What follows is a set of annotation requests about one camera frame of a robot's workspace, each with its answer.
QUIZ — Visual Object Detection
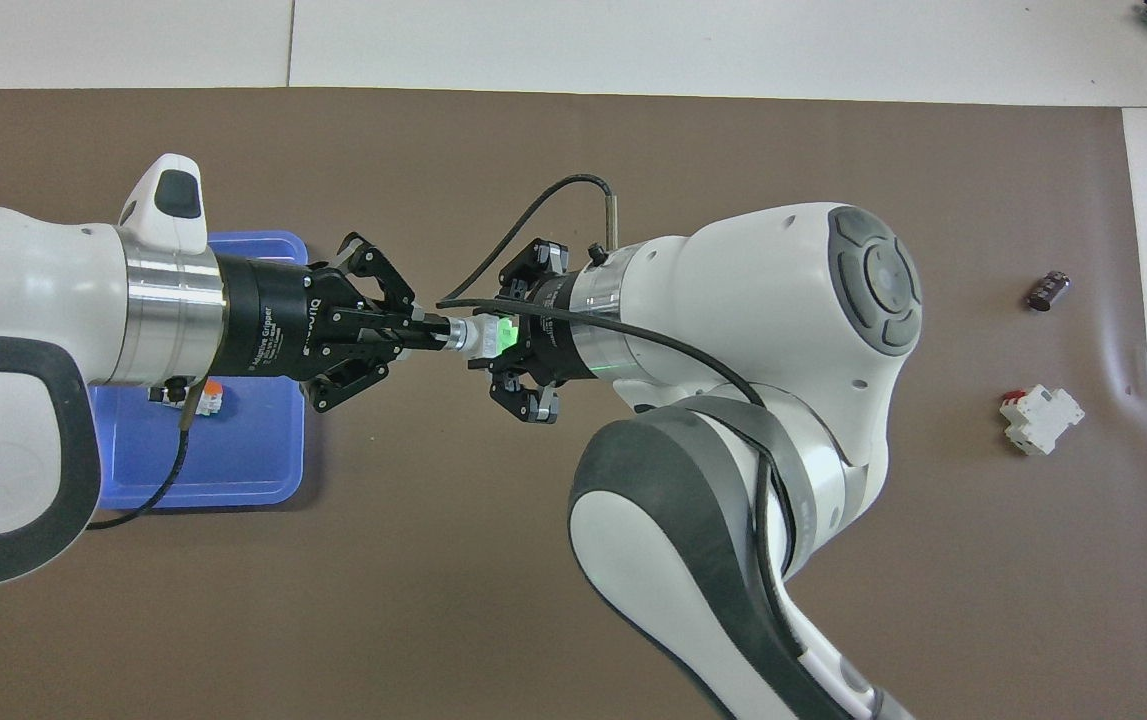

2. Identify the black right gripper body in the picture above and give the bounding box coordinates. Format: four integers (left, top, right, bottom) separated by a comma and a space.
511, 270, 590, 386

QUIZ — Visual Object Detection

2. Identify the brown table mat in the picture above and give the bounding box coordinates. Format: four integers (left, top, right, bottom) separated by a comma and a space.
0, 88, 1147, 720

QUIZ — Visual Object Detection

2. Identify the blue plastic tray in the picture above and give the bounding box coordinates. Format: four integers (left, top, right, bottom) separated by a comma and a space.
88, 232, 310, 511

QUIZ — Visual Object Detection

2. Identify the white red circuit breaker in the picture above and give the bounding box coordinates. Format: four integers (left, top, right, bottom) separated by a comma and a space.
999, 385, 1086, 456

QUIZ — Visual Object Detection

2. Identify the orange white knob switch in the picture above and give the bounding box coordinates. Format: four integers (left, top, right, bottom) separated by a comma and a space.
148, 380, 226, 411

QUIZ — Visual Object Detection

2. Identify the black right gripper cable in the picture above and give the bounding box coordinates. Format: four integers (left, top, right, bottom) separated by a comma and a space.
435, 175, 799, 581

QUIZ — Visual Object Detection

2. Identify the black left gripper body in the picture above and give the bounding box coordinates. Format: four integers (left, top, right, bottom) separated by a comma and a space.
217, 255, 375, 381

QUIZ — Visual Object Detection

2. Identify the small dark cylindrical component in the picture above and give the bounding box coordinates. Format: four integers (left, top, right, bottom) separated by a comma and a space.
1026, 269, 1073, 312

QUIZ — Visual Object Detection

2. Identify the green white knob switch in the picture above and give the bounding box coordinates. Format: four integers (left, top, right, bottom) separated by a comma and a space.
438, 313, 522, 363

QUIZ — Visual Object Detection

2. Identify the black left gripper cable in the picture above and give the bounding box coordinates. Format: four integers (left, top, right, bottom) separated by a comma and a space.
83, 382, 209, 531

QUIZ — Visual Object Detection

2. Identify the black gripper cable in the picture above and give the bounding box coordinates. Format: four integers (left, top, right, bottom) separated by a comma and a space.
83, 382, 209, 531
435, 175, 799, 581

